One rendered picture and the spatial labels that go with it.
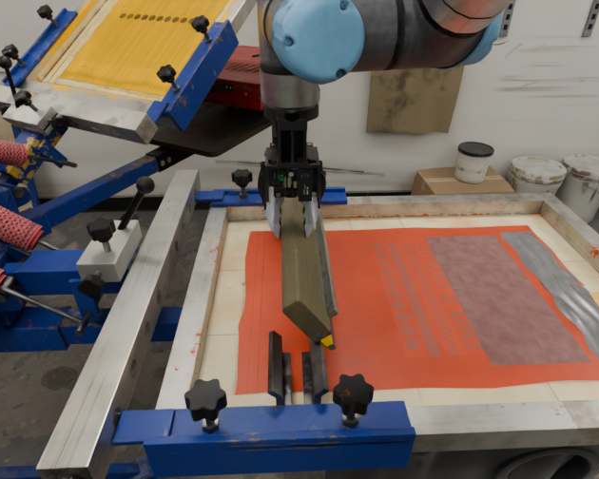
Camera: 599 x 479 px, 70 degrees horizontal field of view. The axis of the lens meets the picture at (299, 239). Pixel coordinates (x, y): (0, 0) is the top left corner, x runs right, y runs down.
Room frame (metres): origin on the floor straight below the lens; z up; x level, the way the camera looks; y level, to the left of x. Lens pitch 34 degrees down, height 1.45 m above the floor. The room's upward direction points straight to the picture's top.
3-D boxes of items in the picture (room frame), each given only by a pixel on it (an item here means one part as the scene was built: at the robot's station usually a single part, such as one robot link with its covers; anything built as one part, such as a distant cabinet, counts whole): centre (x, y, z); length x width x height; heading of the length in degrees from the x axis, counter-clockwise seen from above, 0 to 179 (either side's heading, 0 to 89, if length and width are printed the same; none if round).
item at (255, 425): (0.29, 0.02, 0.97); 0.30 x 0.05 x 0.07; 92
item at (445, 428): (0.58, -0.21, 0.97); 0.79 x 0.58 x 0.04; 92
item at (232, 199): (0.84, 0.04, 0.97); 0.30 x 0.05 x 0.07; 92
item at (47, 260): (0.55, 0.36, 1.02); 0.17 x 0.06 x 0.05; 92
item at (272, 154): (0.54, 0.01, 1.23); 0.09 x 0.08 x 0.12; 2
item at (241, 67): (1.79, 0.19, 1.06); 0.61 x 0.46 x 0.12; 152
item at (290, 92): (0.55, 0.01, 1.31); 0.08 x 0.08 x 0.05
